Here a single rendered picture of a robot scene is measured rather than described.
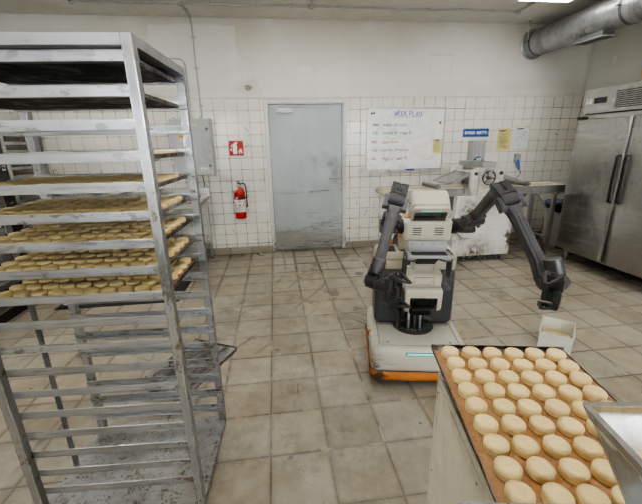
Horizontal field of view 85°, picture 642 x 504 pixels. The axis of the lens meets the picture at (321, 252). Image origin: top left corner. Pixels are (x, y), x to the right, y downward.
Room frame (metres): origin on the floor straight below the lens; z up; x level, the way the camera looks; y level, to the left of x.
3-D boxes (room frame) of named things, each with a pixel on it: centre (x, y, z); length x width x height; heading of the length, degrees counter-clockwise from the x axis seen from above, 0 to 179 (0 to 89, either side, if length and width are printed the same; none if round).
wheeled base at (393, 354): (2.25, -0.64, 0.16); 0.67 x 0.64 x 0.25; 176
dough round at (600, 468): (0.52, -0.54, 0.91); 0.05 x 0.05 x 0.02
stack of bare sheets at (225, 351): (2.19, 0.96, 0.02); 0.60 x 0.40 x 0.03; 159
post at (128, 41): (1.08, 0.51, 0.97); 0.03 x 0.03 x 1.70; 4
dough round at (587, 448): (0.58, -0.54, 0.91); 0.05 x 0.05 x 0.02
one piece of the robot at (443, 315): (2.34, -0.65, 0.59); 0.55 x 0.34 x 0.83; 86
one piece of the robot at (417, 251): (1.95, -0.62, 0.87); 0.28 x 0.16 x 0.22; 86
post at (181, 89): (1.53, 0.54, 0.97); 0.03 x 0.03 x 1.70; 4
